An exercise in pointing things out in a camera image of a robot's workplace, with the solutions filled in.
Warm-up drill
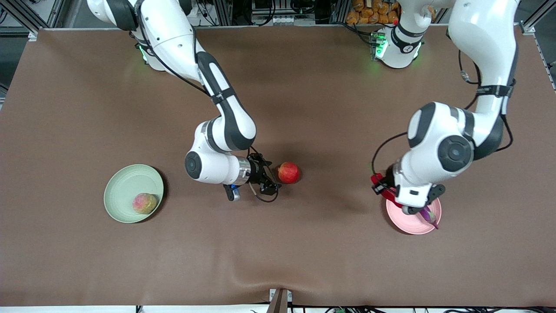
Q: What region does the red chili pepper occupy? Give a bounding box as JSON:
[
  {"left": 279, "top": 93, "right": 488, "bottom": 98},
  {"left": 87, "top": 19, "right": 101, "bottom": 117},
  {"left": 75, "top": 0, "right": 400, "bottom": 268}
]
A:
[{"left": 371, "top": 173, "right": 404, "bottom": 206}]

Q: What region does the red apple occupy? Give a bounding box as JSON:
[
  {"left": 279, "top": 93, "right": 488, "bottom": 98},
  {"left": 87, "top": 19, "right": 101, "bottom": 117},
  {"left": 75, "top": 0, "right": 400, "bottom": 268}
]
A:
[{"left": 278, "top": 162, "right": 301, "bottom": 184}]

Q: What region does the purple eggplant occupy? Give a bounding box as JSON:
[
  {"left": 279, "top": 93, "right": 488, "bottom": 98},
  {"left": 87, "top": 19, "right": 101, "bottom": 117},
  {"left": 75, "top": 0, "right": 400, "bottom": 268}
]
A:
[{"left": 418, "top": 206, "right": 440, "bottom": 230}]

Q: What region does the pale pink peach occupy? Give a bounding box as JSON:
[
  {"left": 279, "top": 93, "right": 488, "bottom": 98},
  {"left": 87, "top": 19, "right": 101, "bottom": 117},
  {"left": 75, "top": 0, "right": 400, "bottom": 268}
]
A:
[{"left": 132, "top": 193, "right": 157, "bottom": 214}]

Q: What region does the pink plate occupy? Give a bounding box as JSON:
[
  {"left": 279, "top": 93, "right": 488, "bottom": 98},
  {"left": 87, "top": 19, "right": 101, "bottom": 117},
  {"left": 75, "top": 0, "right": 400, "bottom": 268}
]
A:
[{"left": 386, "top": 193, "right": 442, "bottom": 235}]

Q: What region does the brown table cloth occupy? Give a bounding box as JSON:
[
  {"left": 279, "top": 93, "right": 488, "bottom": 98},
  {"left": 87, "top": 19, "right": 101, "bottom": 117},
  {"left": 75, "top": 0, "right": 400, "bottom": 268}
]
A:
[{"left": 0, "top": 24, "right": 556, "bottom": 307}]

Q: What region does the pale green plate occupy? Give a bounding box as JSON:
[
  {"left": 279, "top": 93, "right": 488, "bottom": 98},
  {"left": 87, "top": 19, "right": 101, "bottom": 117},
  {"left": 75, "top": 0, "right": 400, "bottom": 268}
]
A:
[{"left": 104, "top": 164, "right": 165, "bottom": 223}]

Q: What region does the white connector strip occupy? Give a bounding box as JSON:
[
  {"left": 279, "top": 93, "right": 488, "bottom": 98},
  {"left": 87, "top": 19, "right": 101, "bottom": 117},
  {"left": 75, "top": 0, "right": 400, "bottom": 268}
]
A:
[{"left": 252, "top": 14, "right": 304, "bottom": 26}]

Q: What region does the white power strip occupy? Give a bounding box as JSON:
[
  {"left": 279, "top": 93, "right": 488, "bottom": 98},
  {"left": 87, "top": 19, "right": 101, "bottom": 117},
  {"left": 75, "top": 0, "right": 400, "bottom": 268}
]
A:
[{"left": 191, "top": 0, "right": 215, "bottom": 27}]

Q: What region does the bag of orange snacks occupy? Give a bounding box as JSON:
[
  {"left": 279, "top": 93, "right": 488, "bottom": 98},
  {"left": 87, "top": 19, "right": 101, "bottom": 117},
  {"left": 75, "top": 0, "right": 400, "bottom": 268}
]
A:
[{"left": 346, "top": 0, "right": 399, "bottom": 25}]

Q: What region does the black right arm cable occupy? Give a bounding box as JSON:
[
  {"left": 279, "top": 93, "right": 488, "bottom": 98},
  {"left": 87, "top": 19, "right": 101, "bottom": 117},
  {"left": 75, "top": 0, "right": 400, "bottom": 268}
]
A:
[{"left": 130, "top": 0, "right": 279, "bottom": 203}]

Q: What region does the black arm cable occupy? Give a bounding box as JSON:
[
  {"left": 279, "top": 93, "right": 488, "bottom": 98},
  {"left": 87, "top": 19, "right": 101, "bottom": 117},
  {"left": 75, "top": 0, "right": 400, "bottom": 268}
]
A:
[
  {"left": 130, "top": 0, "right": 279, "bottom": 203},
  {"left": 371, "top": 49, "right": 515, "bottom": 176}
]

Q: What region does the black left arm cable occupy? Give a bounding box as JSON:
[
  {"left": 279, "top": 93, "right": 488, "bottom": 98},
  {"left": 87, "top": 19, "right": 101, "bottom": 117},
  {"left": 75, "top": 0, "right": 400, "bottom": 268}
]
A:
[{"left": 371, "top": 49, "right": 515, "bottom": 176}]

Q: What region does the aluminium frame post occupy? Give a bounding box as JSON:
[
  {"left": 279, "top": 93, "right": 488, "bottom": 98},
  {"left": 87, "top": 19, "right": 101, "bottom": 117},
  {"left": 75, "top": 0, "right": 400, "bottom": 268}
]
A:
[
  {"left": 330, "top": 0, "right": 351, "bottom": 24},
  {"left": 519, "top": 0, "right": 556, "bottom": 35},
  {"left": 0, "top": 0, "right": 66, "bottom": 42},
  {"left": 215, "top": 0, "right": 233, "bottom": 27}
]

